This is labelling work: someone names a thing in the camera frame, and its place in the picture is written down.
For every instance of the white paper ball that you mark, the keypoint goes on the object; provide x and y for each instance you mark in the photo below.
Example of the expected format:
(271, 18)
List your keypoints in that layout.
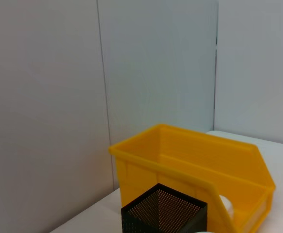
(227, 206)

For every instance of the clear water bottle green label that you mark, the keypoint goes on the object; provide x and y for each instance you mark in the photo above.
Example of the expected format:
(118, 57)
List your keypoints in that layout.
(205, 232)

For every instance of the black mesh pen holder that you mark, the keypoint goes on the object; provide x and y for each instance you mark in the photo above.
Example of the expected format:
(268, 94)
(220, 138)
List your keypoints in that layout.
(141, 223)

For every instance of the yellow plastic storage bin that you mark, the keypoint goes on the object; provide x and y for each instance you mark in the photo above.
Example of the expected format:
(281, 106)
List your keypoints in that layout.
(192, 155)

